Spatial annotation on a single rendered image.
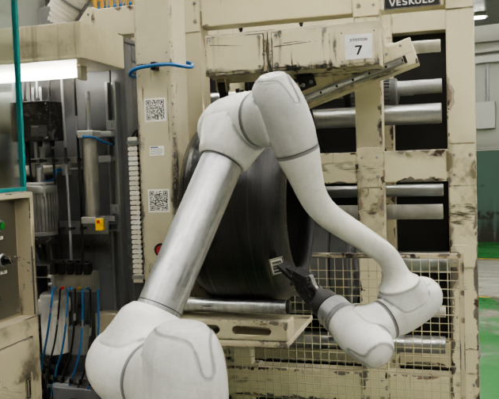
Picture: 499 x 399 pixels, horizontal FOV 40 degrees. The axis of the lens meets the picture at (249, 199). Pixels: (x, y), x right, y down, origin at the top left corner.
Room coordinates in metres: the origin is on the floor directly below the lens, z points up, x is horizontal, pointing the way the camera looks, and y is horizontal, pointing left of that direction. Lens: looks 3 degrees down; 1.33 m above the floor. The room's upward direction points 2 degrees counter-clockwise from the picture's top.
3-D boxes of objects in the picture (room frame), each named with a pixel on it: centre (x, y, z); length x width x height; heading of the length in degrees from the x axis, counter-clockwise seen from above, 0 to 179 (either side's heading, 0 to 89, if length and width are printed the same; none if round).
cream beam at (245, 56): (2.48, -0.18, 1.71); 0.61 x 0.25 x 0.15; 73
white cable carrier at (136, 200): (2.28, 0.36, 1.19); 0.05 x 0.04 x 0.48; 163
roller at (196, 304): (2.09, 0.06, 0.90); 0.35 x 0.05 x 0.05; 73
